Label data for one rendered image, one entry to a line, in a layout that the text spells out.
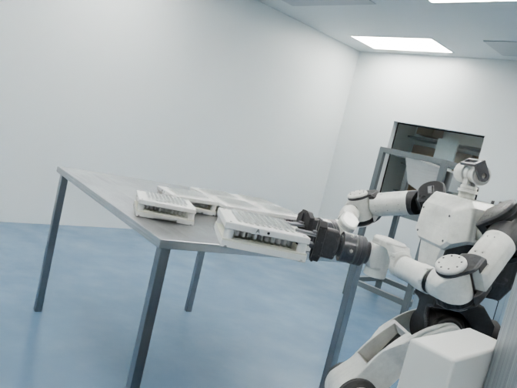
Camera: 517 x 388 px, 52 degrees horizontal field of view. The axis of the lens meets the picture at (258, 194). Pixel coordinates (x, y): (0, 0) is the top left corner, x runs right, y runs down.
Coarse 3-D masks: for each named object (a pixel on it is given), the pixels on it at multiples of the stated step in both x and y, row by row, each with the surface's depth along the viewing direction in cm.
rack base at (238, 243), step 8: (216, 224) 163; (216, 232) 158; (224, 240) 144; (232, 240) 144; (240, 240) 145; (248, 240) 148; (256, 240) 151; (232, 248) 145; (240, 248) 145; (248, 248) 145; (256, 248) 146; (264, 248) 146; (272, 248) 146; (280, 248) 148; (288, 248) 150; (296, 248) 153; (280, 256) 147; (288, 256) 147; (296, 256) 148; (304, 256) 148
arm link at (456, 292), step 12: (396, 264) 145; (408, 264) 142; (420, 264) 139; (408, 276) 140; (420, 276) 136; (432, 276) 134; (468, 276) 130; (420, 288) 137; (432, 288) 133; (444, 288) 131; (456, 288) 130; (468, 288) 131; (444, 300) 133; (456, 300) 132; (468, 300) 132
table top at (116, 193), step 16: (64, 176) 293; (80, 176) 287; (96, 176) 301; (112, 176) 317; (96, 192) 249; (112, 192) 260; (128, 192) 271; (112, 208) 228; (128, 208) 230; (128, 224) 211; (144, 224) 204; (160, 224) 212; (176, 224) 219; (208, 224) 237; (160, 240) 187; (176, 240) 190; (192, 240) 196; (208, 240) 203; (272, 256) 217
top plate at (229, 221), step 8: (224, 216) 151; (232, 216) 154; (224, 224) 146; (232, 224) 144; (240, 224) 144; (248, 224) 147; (248, 232) 145; (256, 232) 145; (264, 232) 145; (272, 232) 146; (280, 232) 146; (288, 232) 148; (296, 232) 152; (288, 240) 147; (296, 240) 147; (304, 240) 147
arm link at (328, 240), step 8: (320, 224) 152; (328, 224) 152; (320, 232) 151; (328, 232) 152; (336, 232) 152; (344, 232) 154; (312, 240) 157; (320, 240) 152; (328, 240) 152; (336, 240) 152; (344, 240) 152; (352, 240) 151; (320, 248) 152; (328, 248) 152; (336, 248) 151; (344, 248) 150; (352, 248) 150; (312, 256) 152; (320, 256) 153; (328, 256) 152; (336, 256) 156; (344, 256) 151; (352, 256) 151
